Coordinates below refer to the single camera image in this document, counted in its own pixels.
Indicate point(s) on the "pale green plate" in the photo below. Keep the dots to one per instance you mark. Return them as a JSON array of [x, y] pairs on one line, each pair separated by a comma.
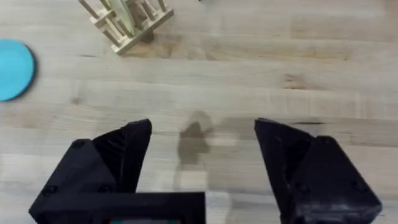
[[122, 14]]

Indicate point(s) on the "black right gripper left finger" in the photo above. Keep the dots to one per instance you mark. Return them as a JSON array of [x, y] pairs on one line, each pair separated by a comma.
[[102, 165]]

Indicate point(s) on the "blue round plate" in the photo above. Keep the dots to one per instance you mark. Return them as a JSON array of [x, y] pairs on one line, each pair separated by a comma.
[[14, 70]]

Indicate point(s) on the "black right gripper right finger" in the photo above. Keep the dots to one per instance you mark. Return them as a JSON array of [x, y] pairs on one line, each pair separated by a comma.
[[314, 174]]

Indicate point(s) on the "wooden peg dish rack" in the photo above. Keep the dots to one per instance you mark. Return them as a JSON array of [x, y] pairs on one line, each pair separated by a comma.
[[133, 26]]

